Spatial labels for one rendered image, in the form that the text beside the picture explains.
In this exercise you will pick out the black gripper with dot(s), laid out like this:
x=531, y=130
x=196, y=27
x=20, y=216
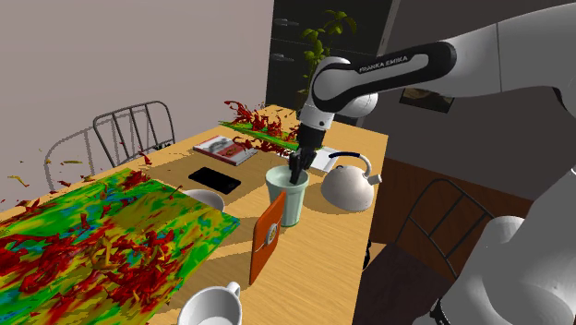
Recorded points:
x=310, y=139

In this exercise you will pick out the pale green cup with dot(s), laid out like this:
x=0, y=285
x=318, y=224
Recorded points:
x=288, y=202

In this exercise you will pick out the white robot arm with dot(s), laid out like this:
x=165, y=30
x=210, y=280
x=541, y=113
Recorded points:
x=517, y=49

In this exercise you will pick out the small colourful red green mat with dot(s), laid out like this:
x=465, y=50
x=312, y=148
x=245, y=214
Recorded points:
x=265, y=130

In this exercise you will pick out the dark cabinet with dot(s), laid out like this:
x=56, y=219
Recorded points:
x=288, y=81

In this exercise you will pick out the red and white book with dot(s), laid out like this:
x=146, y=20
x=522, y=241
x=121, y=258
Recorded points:
x=225, y=151

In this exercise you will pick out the green potted plant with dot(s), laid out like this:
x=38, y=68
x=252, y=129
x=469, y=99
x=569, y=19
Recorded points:
x=317, y=49

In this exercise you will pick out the black phone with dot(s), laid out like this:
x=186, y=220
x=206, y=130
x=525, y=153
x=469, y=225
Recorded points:
x=214, y=180

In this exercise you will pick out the orange upright book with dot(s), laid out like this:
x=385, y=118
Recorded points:
x=265, y=243

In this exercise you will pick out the wooden table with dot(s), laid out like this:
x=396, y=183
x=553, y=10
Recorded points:
x=315, y=256

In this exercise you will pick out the white bowl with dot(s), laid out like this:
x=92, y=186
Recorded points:
x=208, y=197

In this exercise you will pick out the dark brown seat chair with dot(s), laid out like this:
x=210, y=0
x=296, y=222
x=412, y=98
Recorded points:
x=396, y=288

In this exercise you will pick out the dark grey metal chair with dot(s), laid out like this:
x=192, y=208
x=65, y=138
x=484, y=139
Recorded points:
x=135, y=130

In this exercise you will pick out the white mug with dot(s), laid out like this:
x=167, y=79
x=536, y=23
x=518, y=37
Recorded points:
x=209, y=306

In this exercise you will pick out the pale grey metal chair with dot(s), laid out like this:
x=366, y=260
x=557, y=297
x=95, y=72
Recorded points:
x=87, y=148

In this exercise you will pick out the large colourful red green mat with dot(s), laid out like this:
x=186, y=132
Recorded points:
x=99, y=243

